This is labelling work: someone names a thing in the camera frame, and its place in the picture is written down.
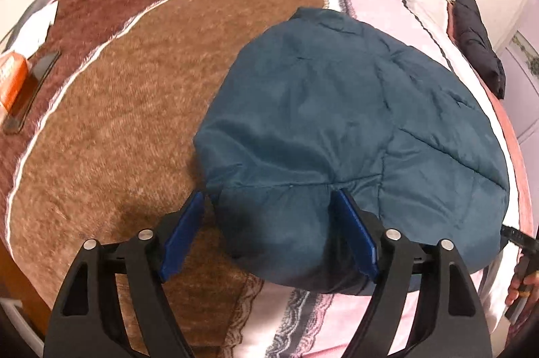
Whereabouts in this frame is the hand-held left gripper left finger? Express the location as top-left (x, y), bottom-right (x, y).
top-left (42, 190), bottom-right (205, 358)

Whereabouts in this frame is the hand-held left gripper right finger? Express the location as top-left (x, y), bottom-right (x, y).
top-left (332, 188), bottom-right (493, 358)

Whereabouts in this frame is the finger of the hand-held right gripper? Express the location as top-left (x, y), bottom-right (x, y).
top-left (500, 224), bottom-right (539, 253)

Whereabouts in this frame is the teal puffer jacket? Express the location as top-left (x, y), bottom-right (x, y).
top-left (194, 6), bottom-right (512, 295)

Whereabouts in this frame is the person's right hand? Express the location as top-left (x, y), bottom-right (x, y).
top-left (506, 270), bottom-right (539, 307)

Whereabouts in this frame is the striped brown pink blanket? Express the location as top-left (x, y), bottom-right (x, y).
top-left (0, 0), bottom-right (535, 358)

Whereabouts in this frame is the white ornamented wardrobe door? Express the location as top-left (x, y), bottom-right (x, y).
top-left (497, 4), bottom-right (539, 156)

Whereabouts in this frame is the black puffer jacket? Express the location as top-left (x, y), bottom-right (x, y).
top-left (452, 0), bottom-right (506, 99)

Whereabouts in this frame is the black phone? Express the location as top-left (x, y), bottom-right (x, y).
top-left (2, 50), bottom-right (62, 133)

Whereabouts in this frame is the orange packet in plastic bag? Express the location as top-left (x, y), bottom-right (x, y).
top-left (0, 52), bottom-right (32, 110)

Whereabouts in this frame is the white tissue paper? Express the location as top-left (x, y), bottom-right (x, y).
top-left (10, 2), bottom-right (60, 57)

